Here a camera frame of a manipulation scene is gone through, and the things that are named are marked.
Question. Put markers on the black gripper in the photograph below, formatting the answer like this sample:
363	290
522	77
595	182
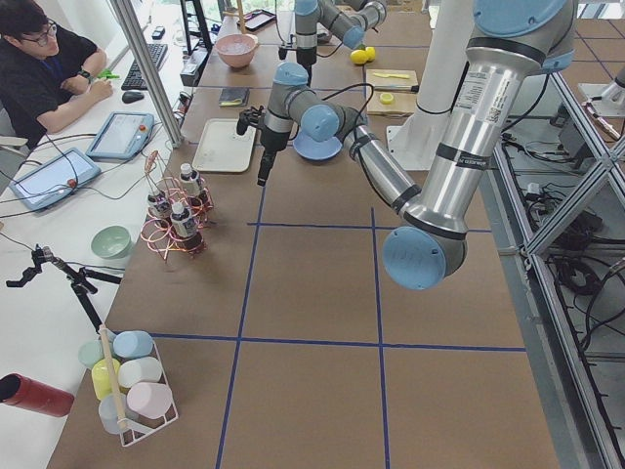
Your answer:
306	55
270	140

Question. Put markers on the blue plate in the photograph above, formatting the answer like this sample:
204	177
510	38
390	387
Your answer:
311	150

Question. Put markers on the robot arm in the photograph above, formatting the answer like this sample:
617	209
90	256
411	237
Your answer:
349	29
480	54

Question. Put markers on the cream bear tray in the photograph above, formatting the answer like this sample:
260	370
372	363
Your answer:
221	149

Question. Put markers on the yellow lemon round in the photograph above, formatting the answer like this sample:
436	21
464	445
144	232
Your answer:
359	57

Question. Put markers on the yellow lemon oval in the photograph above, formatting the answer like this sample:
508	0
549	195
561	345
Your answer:
370	52

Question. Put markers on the pink bowl with ice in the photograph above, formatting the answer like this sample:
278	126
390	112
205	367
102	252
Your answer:
237	50

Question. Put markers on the grey folded cloth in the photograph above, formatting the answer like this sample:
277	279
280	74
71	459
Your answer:
234	97

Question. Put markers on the bottle white cap right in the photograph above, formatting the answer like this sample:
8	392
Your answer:
190	180

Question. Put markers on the bottle white cap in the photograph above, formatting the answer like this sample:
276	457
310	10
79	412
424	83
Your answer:
182	220
159	205
190	180

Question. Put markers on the lemon half slice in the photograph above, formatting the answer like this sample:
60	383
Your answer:
386	98

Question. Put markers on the steel muddler black tip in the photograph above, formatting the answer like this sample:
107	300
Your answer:
397	88

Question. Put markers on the yellow plastic knife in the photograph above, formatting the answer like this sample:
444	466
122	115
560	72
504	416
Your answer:
392	75

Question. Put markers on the bottle white cap lower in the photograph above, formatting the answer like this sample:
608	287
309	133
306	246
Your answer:
182	220

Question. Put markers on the wooden cutting board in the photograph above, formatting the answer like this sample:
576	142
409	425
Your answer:
404	104

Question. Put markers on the bottle white cap left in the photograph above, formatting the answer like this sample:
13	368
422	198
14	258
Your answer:
159	205

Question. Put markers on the teach pendant far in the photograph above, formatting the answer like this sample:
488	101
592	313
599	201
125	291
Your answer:
122	136

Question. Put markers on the teach pendant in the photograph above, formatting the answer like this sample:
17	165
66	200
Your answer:
122	136
54	180

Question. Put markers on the black computer mouse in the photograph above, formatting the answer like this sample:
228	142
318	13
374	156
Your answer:
132	96

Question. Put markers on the mint green bowl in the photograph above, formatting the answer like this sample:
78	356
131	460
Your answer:
113	242

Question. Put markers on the teach pendant near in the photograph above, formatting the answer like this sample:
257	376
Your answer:
54	180

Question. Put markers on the blue pastel cup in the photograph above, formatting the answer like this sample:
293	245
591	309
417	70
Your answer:
132	344

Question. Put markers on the seated person black shirt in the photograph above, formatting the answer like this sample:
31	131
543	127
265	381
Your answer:
49	75

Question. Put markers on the white pastel cup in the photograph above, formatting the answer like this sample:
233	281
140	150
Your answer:
146	369

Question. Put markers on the pink pastel cup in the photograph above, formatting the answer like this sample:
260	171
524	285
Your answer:
151	400

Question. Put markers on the yellow pastel cup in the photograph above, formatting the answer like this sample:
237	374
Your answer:
100	380

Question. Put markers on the red cylinder bottle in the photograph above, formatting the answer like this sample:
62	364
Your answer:
27	393

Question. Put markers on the copper wire bottle rack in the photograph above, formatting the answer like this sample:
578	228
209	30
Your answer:
159	235

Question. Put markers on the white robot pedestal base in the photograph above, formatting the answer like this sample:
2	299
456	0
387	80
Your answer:
413	144

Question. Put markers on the aluminium frame post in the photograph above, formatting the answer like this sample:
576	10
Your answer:
133	32

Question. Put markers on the white wire cup rack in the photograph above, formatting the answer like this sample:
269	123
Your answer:
116	417

